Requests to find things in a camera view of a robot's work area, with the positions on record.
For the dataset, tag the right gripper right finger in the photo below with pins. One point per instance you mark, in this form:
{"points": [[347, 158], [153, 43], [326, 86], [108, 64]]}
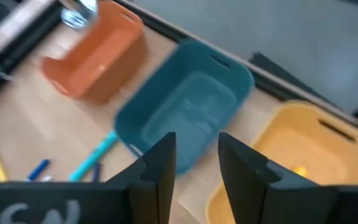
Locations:
{"points": [[253, 193]]}

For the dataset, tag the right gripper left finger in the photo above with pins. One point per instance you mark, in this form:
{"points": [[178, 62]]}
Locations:
{"points": [[154, 186]]}

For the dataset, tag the yellow highlighter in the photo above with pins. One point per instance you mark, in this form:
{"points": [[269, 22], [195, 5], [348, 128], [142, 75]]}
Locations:
{"points": [[299, 171]]}

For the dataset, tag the navy and white marker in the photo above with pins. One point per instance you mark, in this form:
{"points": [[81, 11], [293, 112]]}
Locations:
{"points": [[96, 172]]}

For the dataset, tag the teal marker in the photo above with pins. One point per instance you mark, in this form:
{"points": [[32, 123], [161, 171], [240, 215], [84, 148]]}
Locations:
{"points": [[93, 157]]}

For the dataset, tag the blue and white thin marker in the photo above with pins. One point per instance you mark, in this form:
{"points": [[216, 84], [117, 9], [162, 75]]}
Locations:
{"points": [[38, 169]]}

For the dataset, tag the yellow plastic bin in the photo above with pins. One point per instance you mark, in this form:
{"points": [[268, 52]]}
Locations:
{"points": [[306, 146]]}

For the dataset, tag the teal plastic bin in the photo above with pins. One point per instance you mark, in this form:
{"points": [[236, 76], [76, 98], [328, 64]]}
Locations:
{"points": [[182, 102]]}

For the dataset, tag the orange plastic bin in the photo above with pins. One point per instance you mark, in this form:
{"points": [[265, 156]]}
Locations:
{"points": [[104, 53]]}

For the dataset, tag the flat black rail piece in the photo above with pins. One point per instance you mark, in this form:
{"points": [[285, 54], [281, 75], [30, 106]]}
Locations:
{"points": [[278, 73]]}

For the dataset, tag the black left frame rails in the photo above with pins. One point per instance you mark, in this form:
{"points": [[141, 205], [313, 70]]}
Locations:
{"points": [[33, 40]]}

